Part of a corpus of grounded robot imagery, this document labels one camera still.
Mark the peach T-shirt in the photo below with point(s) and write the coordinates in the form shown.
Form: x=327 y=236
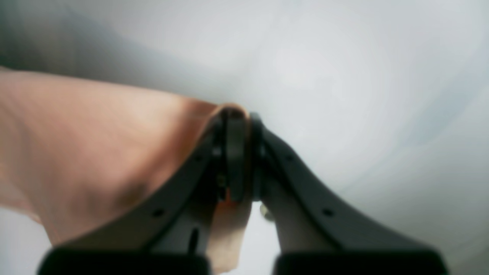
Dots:
x=77 y=153

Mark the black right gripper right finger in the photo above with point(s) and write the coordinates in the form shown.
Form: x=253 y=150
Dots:
x=319 y=233

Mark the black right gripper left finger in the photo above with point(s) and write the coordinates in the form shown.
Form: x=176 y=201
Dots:
x=167 y=234

